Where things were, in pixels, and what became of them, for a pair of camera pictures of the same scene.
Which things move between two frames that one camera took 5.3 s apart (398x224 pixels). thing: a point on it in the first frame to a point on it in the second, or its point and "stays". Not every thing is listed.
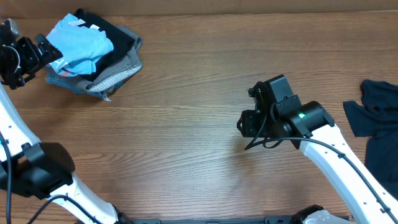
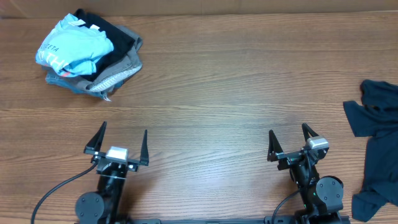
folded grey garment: x=129 y=64 stays
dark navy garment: x=377 y=118 stays
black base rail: x=278 y=219 stays
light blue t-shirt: x=79 y=43 stays
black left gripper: x=36 y=58 to x=94 y=144
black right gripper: x=248 y=121 to x=276 y=154
